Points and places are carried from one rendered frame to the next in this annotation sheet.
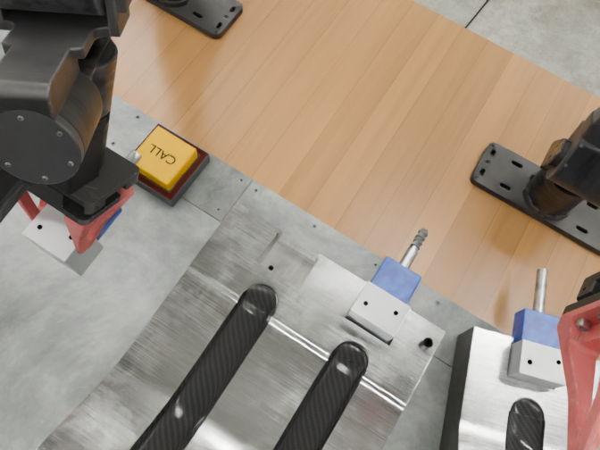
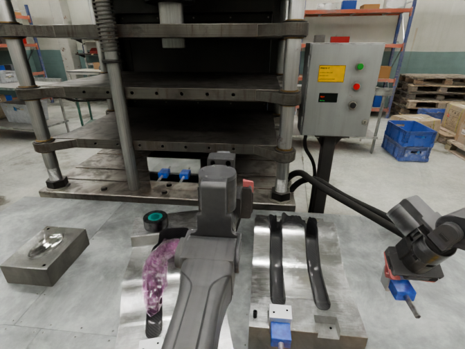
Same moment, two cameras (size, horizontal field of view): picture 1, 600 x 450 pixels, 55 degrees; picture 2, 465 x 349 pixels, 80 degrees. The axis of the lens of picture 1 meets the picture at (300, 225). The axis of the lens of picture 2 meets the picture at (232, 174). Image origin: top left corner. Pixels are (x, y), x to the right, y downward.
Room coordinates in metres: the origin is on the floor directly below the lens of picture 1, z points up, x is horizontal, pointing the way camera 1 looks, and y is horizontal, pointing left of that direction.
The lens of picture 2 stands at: (0.55, -0.31, 1.47)
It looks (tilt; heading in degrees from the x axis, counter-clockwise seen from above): 25 degrees down; 165
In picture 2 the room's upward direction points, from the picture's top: straight up
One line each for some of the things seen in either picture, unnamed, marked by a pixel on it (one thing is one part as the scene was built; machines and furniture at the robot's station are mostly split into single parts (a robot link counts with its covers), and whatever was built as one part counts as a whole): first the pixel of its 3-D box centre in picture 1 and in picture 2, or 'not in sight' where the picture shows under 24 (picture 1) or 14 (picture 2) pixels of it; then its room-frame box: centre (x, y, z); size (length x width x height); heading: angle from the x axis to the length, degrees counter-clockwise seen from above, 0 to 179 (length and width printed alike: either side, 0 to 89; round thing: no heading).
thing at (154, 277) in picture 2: not in sight; (174, 264); (-0.08, -0.32, 0.90); 0.26 x 0.18 x 0.08; 176
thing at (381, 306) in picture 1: (396, 277); (280, 338); (0.20, -0.11, 0.89); 0.13 x 0.05 x 0.05; 159
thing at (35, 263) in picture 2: not in sight; (49, 253); (-0.30, -0.72, 0.84); 0.20 x 0.15 x 0.07; 159
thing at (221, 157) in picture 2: not in sight; (223, 179); (0.12, -0.22, 1.25); 0.07 x 0.06 x 0.11; 70
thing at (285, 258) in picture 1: (288, 263); (326, 329); (0.20, 0.00, 0.87); 0.05 x 0.05 x 0.04; 69
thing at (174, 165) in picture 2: not in sight; (187, 156); (-0.98, -0.18, 0.87); 0.50 x 0.27 x 0.17; 159
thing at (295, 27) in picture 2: not in sight; (176, 46); (-1.06, -0.18, 1.45); 1.29 x 0.82 x 0.19; 69
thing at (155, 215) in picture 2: not in sight; (156, 221); (-0.27, -0.36, 0.93); 0.08 x 0.08 x 0.04
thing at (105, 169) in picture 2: not in sight; (183, 167); (-1.07, -0.20, 0.76); 1.30 x 0.84 x 0.07; 69
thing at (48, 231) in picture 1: (95, 203); (403, 293); (0.20, 0.20, 0.93); 0.13 x 0.05 x 0.05; 159
